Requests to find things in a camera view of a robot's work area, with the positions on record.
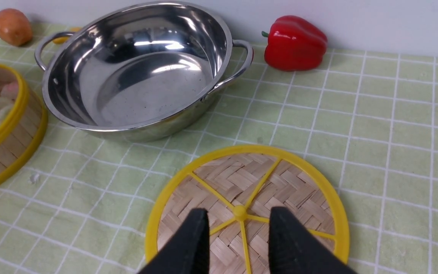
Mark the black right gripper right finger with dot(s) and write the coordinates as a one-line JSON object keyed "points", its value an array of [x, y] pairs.
{"points": [[294, 250]]}

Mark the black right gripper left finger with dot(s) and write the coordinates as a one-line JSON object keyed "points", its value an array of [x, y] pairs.
{"points": [[187, 252]]}

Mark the woven bamboo steamer lid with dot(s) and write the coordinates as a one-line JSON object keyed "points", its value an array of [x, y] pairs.
{"points": [[238, 186]]}

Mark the bamboo steamer basket yellow rim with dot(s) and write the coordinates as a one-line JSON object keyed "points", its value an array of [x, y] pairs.
{"points": [[23, 129]]}

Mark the green checked tablecloth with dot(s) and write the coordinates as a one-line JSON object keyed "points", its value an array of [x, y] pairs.
{"points": [[367, 120]]}

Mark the red bell pepper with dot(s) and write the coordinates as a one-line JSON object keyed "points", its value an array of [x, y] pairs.
{"points": [[294, 44]]}

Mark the green dumpling right edge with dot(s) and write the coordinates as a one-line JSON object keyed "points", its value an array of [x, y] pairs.
{"points": [[4, 111]]}

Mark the yellow banana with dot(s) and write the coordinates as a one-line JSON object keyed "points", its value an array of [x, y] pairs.
{"points": [[61, 40]]}

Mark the stainless steel two-handled pot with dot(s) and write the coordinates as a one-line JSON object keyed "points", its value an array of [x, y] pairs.
{"points": [[141, 73]]}

